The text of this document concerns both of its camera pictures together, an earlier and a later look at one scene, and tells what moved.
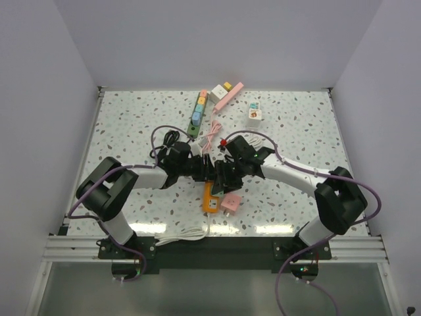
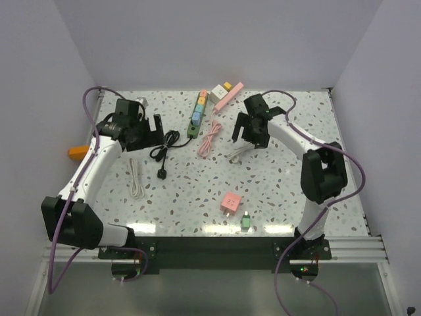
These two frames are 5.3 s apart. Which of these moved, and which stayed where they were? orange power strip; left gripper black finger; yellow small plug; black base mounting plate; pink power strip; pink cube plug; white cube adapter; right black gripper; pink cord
Moved: right black gripper; left gripper black finger; orange power strip
Stayed: pink cord; pink cube plug; pink power strip; yellow small plug; white cube adapter; black base mounting plate
